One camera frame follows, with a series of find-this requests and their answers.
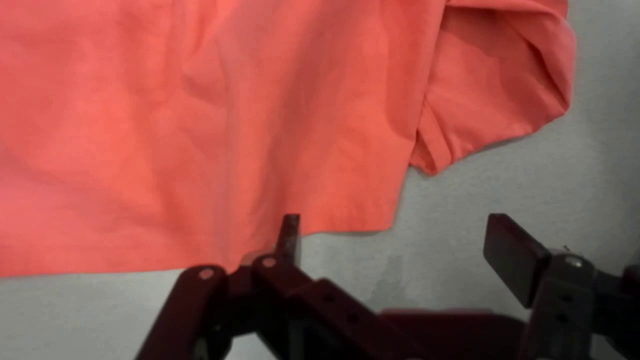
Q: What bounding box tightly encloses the coral red sweatshirt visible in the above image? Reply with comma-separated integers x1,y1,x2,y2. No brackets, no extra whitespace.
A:
0,0,581,280

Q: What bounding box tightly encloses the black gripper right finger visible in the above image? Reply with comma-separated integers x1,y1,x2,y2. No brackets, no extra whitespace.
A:
483,211,640,360

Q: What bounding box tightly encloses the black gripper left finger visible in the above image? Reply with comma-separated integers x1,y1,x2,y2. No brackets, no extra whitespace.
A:
137,211,417,360

